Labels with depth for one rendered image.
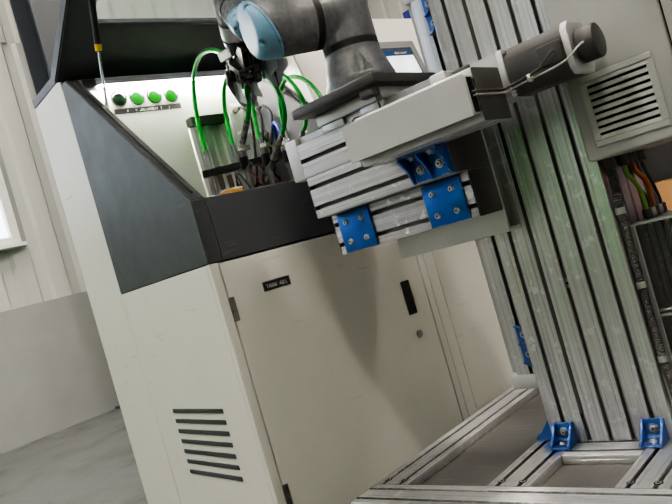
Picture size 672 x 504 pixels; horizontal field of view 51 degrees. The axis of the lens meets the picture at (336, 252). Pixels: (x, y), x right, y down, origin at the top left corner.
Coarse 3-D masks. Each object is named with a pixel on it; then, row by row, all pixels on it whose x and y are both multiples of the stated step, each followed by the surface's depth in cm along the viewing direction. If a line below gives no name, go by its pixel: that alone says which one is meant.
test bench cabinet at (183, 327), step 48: (144, 288) 200; (192, 288) 178; (144, 336) 208; (192, 336) 184; (192, 384) 190; (240, 384) 170; (192, 432) 196; (240, 432) 175; (192, 480) 204; (240, 480) 180
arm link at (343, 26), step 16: (320, 0) 140; (336, 0) 141; (352, 0) 142; (320, 16) 139; (336, 16) 141; (352, 16) 141; (368, 16) 144; (320, 32) 141; (336, 32) 142; (352, 32) 141; (368, 32) 143; (320, 48) 145
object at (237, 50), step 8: (232, 48) 180; (240, 48) 179; (232, 56) 186; (240, 56) 181; (248, 56) 181; (232, 64) 185; (240, 64) 184; (248, 64) 183; (256, 64) 184; (232, 72) 188; (240, 72) 182; (248, 72) 186; (256, 72) 186; (240, 80) 184; (248, 80) 187; (256, 80) 187
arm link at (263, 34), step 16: (256, 0) 138; (272, 0) 137; (288, 0) 138; (304, 0) 139; (240, 16) 141; (256, 16) 136; (272, 16) 136; (288, 16) 137; (304, 16) 138; (256, 32) 137; (272, 32) 137; (288, 32) 138; (304, 32) 139; (256, 48) 140; (272, 48) 139; (288, 48) 140; (304, 48) 142
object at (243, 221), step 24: (240, 192) 178; (264, 192) 182; (288, 192) 187; (216, 216) 173; (240, 216) 177; (264, 216) 181; (288, 216) 185; (312, 216) 190; (240, 240) 175; (264, 240) 180; (288, 240) 184
